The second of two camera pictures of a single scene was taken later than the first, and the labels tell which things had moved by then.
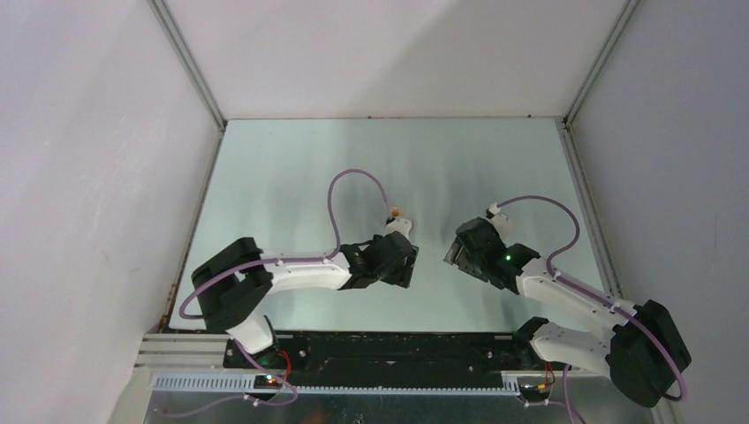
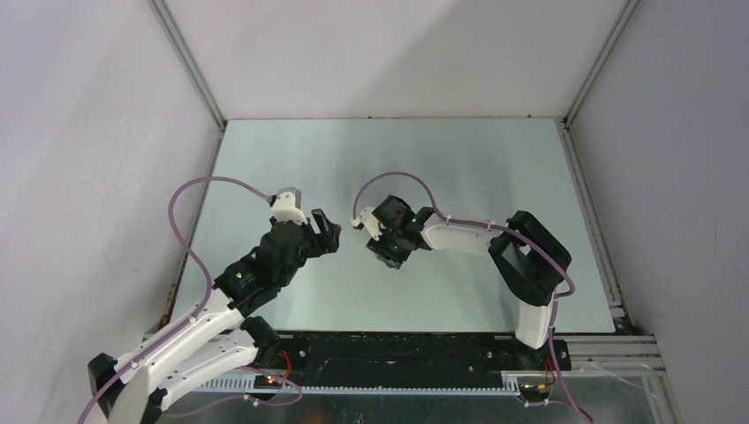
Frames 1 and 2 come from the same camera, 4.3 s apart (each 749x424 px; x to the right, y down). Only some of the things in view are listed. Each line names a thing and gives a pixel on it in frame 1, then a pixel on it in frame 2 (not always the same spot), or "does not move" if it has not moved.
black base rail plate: [359, 359] does not move
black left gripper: [403, 274] → [329, 230]
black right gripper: [461, 260] → [392, 259]
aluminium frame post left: [176, 39] does not move
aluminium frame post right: [622, 23] does not move
